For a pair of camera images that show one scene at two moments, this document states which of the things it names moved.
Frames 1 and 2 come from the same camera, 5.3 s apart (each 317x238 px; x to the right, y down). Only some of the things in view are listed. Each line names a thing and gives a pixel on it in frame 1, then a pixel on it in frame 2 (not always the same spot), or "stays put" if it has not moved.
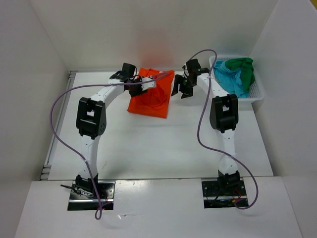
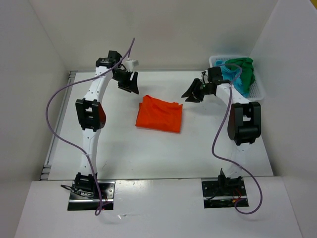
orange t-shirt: [155, 101] -> [155, 113]
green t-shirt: [244, 64] stays put
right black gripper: [186, 93] -> [192, 92]
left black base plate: [83, 196] stays put
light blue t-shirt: [230, 80] stays put
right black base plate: [224, 194] stays put
